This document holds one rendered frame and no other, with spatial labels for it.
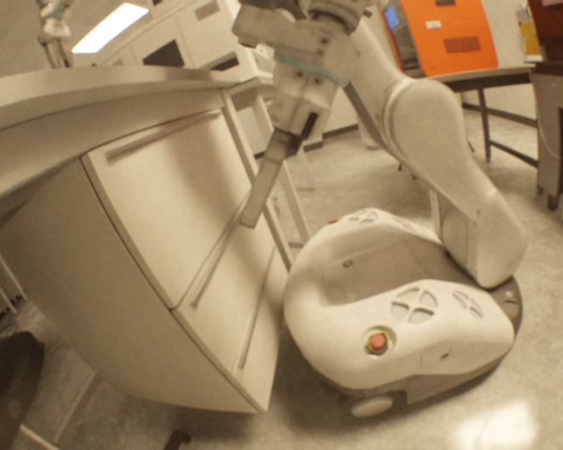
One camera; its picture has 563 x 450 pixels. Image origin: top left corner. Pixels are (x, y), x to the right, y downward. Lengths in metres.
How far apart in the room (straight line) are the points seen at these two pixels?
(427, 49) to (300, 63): 1.06
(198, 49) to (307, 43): 1.14
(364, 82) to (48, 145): 0.47
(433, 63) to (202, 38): 1.05
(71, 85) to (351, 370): 0.59
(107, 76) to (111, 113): 0.07
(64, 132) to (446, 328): 0.64
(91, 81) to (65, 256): 0.30
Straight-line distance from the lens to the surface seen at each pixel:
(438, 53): 1.31
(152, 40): 1.53
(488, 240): 0.66
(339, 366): 0.53
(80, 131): 0.37
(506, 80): 1.48
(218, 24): 1.37
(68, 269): 0.54
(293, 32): 0.28
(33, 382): 0.50
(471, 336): 0.58
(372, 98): 0.50
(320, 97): 0.26
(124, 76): 0.39
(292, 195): 1.34
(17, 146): 0.32
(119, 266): 0.42
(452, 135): 0.52
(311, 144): 3.70
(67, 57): 0.88
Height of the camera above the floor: 0.76
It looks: 25 degrees down
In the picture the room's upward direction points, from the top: 21 degrees counter-clockwise
